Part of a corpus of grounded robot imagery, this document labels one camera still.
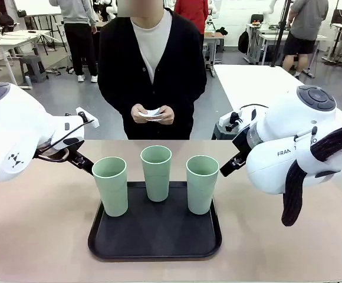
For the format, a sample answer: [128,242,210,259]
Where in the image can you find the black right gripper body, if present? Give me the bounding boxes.
[232,127,253,162]

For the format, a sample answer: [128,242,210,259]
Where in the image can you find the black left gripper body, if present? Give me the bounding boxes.
[67,149,86,167]

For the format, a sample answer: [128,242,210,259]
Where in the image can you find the pale green plastic cup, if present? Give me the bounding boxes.
[91,157,129,218]
[186,155,220,215]
[140,145,172,202]

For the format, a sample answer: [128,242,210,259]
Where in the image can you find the white scalloped paper coaster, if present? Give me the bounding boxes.
[137,108,163,121]

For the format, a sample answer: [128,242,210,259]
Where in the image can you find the person's right forearm black sleeve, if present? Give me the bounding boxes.
[98,79,135,119]

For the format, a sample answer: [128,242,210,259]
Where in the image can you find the person's left forearm black sleeve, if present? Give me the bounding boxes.
[172,79,208,119]

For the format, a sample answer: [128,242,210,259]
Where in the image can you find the person's right hand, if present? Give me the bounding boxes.
[131,103,148,124]

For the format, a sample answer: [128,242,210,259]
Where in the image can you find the person's left hand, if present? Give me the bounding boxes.
[156,105,175,124]

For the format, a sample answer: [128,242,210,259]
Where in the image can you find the black plastic stool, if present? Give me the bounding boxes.
[211,122,236,140]

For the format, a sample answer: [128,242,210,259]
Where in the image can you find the large white table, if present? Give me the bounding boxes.
[213,64,342,119]

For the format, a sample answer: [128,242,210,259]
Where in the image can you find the person in black cardigan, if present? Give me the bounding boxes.
[97,5,208,140]

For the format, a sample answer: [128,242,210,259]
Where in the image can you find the black plastic serving tray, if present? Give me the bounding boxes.
[87,181,222,262]

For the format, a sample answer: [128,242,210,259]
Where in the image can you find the grey plastic step stool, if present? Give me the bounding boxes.
[19,55,48,83]

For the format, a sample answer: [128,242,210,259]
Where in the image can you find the black backpack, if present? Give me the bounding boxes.
[238,28,250,54]

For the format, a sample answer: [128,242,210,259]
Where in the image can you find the white lab desk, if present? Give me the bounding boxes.
[258,29,328,65]

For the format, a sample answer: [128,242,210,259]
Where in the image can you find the wooden-top desk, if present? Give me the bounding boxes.
[203,31,225,64]

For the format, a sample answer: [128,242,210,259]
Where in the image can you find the black stand pole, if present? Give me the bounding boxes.
[271,0,292,67]

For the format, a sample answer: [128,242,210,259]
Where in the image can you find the person in grey hoodie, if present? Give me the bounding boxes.
[48,0,98,83]

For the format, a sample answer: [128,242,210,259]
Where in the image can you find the white desk with metal legs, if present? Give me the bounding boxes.
[0,29,52,89]

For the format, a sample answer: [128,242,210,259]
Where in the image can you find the person in grey t-shirt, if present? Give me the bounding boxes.
[282,0,330,78]

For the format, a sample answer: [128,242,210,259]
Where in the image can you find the person in red top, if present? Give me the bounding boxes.
[173,0,209,36]

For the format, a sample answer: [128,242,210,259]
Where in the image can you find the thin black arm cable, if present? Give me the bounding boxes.
[37,117,88,163]

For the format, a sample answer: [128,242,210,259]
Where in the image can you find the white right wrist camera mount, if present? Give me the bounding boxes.
[219,107,259,132]

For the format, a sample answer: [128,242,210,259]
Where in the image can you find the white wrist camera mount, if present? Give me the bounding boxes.
[219,107,259,132]
[75,107,99,129]

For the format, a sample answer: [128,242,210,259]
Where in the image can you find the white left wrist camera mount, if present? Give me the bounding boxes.
[75,107,99,129]

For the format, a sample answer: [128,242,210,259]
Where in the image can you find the black braided cable sleeve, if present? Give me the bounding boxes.
[281,119,342,227]

